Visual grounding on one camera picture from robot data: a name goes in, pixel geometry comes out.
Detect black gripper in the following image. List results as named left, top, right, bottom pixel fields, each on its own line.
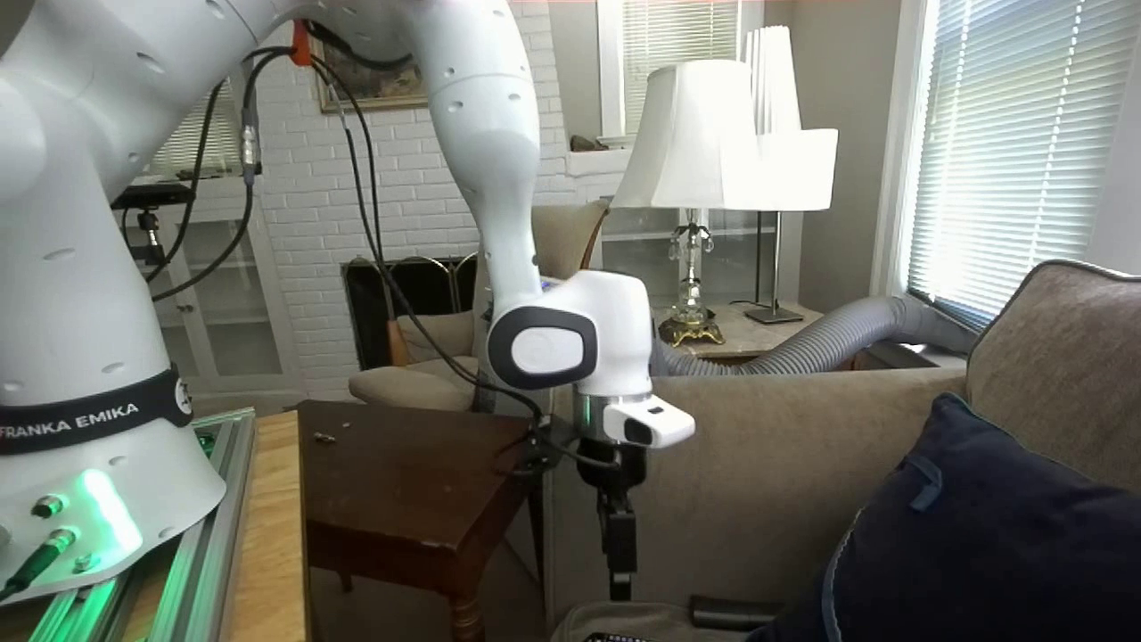
left=573, top=436, right=651, bottom=602

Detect beige fabric sofa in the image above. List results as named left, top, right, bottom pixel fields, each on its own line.
left=541, top=257, right=1141, bottom=642

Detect small black flat device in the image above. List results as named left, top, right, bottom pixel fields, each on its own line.
left=684, top=591, right=780, bottom=636

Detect dark wooden side table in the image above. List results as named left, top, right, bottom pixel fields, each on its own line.
left=295, top=397, right=550, bottom=642

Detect wooden lamp end table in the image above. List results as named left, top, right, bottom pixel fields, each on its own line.
left=665, top=301, right=941, bottom=370

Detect beige armchair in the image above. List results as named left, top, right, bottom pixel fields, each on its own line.
left=345, top=195, right=617, bottom=416

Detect black fireplace screen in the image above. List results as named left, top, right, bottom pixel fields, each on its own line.
left=340, top=251, right=483, bottom=370

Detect light wooden robot table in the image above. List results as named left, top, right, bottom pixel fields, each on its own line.
left=225, top=408, right=314, bottom=642

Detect navy blue pillow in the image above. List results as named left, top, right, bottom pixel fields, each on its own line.
left=777, top=394, right=1141, bottom=642

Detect table lamp white shade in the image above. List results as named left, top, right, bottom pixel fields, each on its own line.
left=610, top=58, right=764, bottom=350

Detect slim lamp white shade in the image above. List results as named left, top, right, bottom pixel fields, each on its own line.
left=725, top=23, right=843, bottom=328

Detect white glass door cabinet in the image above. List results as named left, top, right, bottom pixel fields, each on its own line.
left=117, top=69, right=302, bottom=408

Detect framed painting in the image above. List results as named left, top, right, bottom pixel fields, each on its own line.
left=314, top=50, right=433, bottom=119

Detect white window blinds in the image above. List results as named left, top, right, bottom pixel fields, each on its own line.
left=905, top=0, right=1141, bottom=328

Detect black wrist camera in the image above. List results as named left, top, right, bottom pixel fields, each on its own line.
left=516, top=432, right=590, bottom=483

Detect grey exhaust hose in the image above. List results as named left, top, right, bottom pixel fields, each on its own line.
left=648, top=294, right=984, bottom=381

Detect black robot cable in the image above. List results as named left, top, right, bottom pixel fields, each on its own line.
left=151, top=31, right=590, bottom=483

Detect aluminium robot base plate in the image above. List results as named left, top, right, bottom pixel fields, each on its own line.
left=0, top=404, right=260, bottom=642

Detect black camera on tripod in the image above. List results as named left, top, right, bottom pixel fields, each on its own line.
left=111, top=175, right=201, bottom=272

